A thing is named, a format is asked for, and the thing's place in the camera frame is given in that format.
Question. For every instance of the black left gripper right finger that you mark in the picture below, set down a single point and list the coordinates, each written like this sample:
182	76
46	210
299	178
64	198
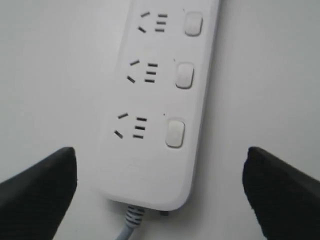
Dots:
285	200

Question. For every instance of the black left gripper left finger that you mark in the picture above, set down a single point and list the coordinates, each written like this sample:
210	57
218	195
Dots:
34	202

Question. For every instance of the white five-outlet power strip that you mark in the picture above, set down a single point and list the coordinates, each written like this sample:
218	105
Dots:
154	103

